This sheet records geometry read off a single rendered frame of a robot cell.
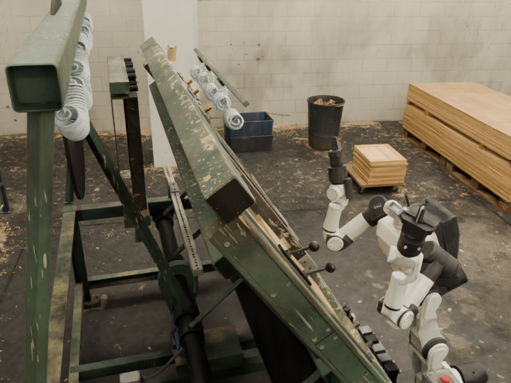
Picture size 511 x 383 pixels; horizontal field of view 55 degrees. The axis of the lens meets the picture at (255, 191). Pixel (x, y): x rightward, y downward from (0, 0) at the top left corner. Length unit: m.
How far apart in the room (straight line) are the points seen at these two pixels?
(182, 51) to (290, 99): 2.38
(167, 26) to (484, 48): 5.09
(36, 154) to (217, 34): 6.13
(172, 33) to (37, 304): 4.64
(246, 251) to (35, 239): 0.52
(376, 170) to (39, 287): 4.55
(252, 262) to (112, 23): 6.03
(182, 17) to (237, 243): 4.58
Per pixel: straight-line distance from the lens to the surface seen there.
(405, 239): 1.83
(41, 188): 1.20
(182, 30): 5.73
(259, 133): 6.52
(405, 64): 8.10
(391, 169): 5.58
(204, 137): 1.49
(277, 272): 1.39
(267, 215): 2.35
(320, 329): 1.59
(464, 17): 8.41
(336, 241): 2.43
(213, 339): 3.14
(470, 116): 6.18
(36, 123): 1.15
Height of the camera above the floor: 2.41
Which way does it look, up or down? 26 degrees down
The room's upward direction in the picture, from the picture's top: 1 degrees clockwise
